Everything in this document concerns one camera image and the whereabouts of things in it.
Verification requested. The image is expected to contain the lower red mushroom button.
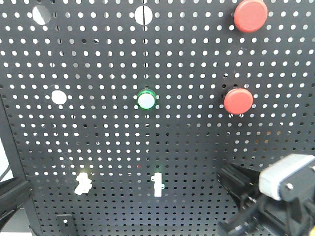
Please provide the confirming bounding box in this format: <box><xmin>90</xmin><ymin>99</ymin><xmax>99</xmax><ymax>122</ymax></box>
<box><xmin>223</xmin><ymin>88</ymin><xmax>253</xmax><ymax>115</ymax></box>

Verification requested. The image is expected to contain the red mushroom button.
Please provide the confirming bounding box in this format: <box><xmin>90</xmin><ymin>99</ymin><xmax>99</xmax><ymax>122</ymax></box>
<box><xmin>223</xmin><ymin>88</ymin><xmax>253</xmax><ymax>115</ymax></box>
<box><xmin>233</xmin><ymin>0</ymin><xmax>268</xmax><ymax>32</ymax></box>

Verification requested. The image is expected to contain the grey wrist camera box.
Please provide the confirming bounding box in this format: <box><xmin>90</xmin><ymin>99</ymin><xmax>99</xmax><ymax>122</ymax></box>
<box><xmin>258</xmin><ymin>153</ymin><xmax>315</xmax><ymax>202</ymax></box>

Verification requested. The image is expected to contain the black perforated pegboard panel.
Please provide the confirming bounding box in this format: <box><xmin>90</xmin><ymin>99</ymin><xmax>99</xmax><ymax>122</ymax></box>
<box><xmin>0</xmin><ymin>0</ymin><xmax>315</xmax><ymax>236</ymax></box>

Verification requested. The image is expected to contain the yellow lit toggle switch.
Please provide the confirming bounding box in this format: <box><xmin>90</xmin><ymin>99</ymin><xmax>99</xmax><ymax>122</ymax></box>
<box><xmin>74</xmin><ymin>172</ymin><xmax>92</xmax><ymax>195</ymax></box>

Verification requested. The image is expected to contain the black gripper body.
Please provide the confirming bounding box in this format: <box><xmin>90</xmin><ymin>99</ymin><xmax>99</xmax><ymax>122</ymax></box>
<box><xmin>237</xmin><ymin>190</ymin><xmax>315</xmax><ymax>236</ymax></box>

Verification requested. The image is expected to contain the upper red mushroom button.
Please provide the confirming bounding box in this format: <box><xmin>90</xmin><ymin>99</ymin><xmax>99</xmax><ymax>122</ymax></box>
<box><xmin>233</xmin><ymin>0</ymin><xmax>268</xmax><ymax>32</ymax></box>

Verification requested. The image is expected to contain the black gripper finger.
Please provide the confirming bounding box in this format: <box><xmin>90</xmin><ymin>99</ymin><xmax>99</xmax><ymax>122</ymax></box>
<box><xmin>218</xmin><ymin>216</ymin><xmax>260</xmax><ymax>236</ymax></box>
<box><xmin>0</xmin><ymin>177</ymin><xmax>33</xmax><ymax>223</ymax></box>
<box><xmin>217</xmin><ymin>164</ymin><xmax>260</xmax><ymax>204</ymax></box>

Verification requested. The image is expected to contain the left black clamp bracket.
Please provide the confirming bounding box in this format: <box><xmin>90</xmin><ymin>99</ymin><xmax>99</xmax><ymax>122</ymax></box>
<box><xmin>57</xmin><ymin>214</ymin><xmax>77</xmax><ymax>236</ymax></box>

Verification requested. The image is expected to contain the green illuminated push button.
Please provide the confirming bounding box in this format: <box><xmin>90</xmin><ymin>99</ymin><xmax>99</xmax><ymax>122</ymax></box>
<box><xmin>137</xmin><ymin>89</ymin><xmax>157</xmax><ymax>110</ymax></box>

